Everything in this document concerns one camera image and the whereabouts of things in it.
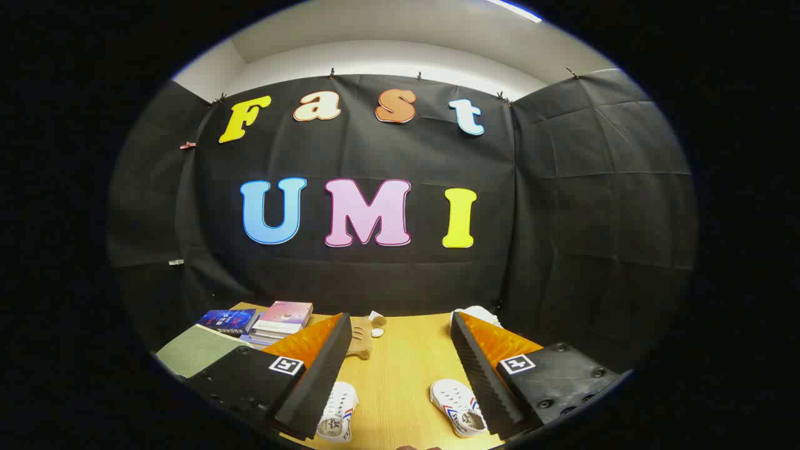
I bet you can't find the beige fabric storage box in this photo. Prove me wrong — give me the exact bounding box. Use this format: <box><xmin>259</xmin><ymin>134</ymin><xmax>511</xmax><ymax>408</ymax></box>
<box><xmin>156</xmin><ymin>324</ymin><xmax>251</xmax><ymax>379</ymax></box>

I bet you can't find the black backdrop cloth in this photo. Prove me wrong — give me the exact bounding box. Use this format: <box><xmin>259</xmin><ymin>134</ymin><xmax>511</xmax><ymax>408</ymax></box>
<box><xmin>106</xmin><ymin>67</ymin><xmax>698</xmax><ymax>376</ymax></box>

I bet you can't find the pink book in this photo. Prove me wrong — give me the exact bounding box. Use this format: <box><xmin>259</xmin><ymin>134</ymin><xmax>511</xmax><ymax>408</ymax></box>
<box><xmin>253</xmin><ymin>301</ymin><xmax>313</xmax><ymax>335</ymax></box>

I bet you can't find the brown plush toy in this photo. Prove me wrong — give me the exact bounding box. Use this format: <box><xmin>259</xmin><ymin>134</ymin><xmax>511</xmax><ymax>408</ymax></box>
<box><xmin>347</xmin><ymin>311</ymin><xmax>387</xmax><ymax>361</ymax></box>

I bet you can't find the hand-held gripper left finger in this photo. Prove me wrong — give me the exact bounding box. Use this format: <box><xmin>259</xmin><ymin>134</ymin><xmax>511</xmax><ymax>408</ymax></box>
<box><xmin>187</xmin><ymin>312</ymin><xmax>353</xmax><ymax>441</ymax></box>

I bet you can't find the dark blue book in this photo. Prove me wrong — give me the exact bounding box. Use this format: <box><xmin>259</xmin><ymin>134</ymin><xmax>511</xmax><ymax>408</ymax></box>
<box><xmin>198</xmin><ymin>309</ymin><xmax>258</xmax><ymax>336</ymax></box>

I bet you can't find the grey book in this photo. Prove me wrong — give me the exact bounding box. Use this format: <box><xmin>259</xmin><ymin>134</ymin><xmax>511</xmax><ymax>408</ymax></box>
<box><xmin>240</xmin><ymin>331</ymin><xmax>283</xmax><ymax>348</ymax></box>

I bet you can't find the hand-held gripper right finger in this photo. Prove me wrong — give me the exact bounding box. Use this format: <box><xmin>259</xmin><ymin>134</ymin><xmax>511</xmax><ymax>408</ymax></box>
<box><xmin>450</xmin><ymin>311</ymin><xmax>621</xmax><ymax>440</ymax></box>

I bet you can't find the white pouch with red label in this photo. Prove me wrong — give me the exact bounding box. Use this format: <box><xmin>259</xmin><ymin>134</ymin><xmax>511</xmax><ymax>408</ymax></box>
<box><xmin>451</xmin><ymin>306</ymin><xmax>503</xmax><ymax>329</ymax></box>

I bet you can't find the white canvas shoe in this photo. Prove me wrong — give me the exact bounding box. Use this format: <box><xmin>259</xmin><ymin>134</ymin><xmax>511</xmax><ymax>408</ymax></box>
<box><xmin>429</xmin><ymin>378</ymin><xmax>488</xmax><ymax>438</ymax></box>
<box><xmin>316</xmin><ymin>381</ymin><xmax>359</xmax><ymax>443</ymax></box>

